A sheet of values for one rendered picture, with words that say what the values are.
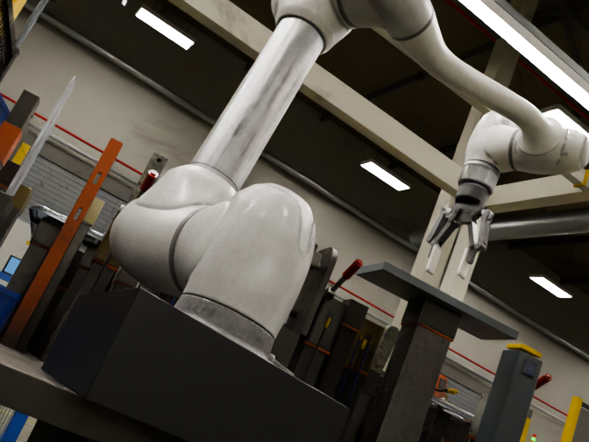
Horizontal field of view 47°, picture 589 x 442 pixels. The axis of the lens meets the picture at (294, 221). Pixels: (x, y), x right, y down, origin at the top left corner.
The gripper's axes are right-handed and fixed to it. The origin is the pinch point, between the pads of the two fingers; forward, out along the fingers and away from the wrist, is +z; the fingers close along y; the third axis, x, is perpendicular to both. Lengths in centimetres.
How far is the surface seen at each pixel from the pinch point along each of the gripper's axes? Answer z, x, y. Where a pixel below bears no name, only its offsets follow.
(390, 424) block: 39.3, 4.2, -2.7
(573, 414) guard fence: -60, -429, 155
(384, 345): 20.4, -8.1, 16.2
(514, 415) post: 25.9, -21.9, -14.8
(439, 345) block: 19.4, -0.3, -4.8
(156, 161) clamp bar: 6, 57, 43
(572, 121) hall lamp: -596, -770, 434
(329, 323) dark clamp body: 23.3, 13.7, 15.5
